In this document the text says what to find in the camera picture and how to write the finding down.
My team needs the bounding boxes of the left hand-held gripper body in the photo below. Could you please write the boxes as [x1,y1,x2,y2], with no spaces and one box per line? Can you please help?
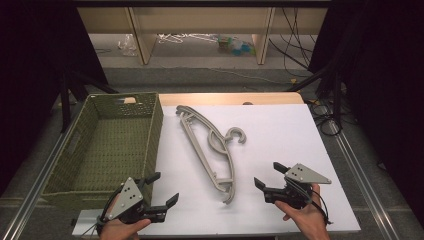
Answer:
[98,176,168,225]

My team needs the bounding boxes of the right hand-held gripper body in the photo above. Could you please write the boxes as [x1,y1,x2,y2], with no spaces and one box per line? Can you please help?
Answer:
[263,162,333,210]

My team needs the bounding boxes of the green woven basket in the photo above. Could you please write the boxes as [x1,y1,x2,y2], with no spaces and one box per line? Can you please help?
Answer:
[40,92,164,211]

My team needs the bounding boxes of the grey plastic clothes hanger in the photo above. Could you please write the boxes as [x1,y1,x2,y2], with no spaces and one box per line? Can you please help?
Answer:
[175,104,248,205]

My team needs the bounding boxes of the person's left hand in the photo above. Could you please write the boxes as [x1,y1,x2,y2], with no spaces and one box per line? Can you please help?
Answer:
[99,196,152,240]

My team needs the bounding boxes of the person's right hand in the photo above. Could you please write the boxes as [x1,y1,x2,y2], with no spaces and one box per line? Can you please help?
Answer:
[274,183,332,240]

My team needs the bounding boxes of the white table sheet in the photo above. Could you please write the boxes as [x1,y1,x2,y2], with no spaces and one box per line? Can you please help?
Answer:
[71,103,362,238]

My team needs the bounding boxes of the black stand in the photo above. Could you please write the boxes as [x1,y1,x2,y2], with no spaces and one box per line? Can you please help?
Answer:
[285,63,345,125]
[59,68,120,134]

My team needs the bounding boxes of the black curtain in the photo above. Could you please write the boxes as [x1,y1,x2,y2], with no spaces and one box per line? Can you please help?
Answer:
[308,0,424,229]
[0,0,109,196]

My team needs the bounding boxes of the colourful plastic toys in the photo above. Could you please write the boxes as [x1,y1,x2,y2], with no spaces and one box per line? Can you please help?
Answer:
[216,34,256,57]

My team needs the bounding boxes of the clear plastic bag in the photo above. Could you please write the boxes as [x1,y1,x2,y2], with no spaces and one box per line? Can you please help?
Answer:
[116,33,139,57]

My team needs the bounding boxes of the light wooden shelf unit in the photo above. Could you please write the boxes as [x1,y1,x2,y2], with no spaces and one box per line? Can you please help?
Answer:
[77,6,329,66]

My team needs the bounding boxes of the bundle of white hangers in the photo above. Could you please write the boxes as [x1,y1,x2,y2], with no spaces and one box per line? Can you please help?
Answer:
[156,32,220,45]

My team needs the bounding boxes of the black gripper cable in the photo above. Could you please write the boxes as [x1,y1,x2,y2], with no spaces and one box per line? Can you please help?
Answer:
[79,185,125,238]
[309,189,333,226]

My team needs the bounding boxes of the coiled black cables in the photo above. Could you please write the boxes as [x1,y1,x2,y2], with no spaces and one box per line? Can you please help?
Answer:
[309,99,346,137]

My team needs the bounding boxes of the aluminium table rail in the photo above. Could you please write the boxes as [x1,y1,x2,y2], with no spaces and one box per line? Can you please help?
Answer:
[328,119,401,240]
[0,109,86,240]

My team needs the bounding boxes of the thin yellow cable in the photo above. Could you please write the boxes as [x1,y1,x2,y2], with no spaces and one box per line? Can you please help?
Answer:
[159,64,303,86]

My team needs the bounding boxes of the hanging black cables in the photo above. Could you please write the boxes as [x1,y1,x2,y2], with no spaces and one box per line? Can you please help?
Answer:
[267,6,318,70]

